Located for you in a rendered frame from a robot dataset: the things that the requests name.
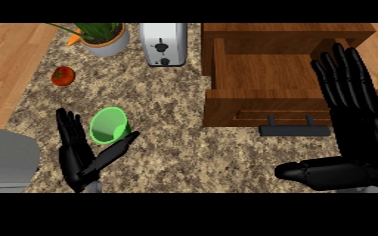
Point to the potted green plant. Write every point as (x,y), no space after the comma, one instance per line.
(103,38)

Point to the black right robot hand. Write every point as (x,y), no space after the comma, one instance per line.
(352,120)

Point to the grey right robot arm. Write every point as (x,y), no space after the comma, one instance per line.
(356,189)

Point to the orange carrot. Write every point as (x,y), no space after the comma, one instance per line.
(74,38)

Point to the red tomato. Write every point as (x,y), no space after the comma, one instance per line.
(62,76)

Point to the green cup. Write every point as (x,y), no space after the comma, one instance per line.
(109,125)

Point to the silver toaster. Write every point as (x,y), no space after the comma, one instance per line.
(163,44)

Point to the wooden cabinet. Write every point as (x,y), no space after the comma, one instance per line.
(285,35)

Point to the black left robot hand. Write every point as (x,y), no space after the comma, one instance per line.
(78,161)

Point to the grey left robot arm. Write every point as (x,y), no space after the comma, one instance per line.
(93,187)

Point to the wooden drawer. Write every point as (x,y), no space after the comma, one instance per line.
(266,90)

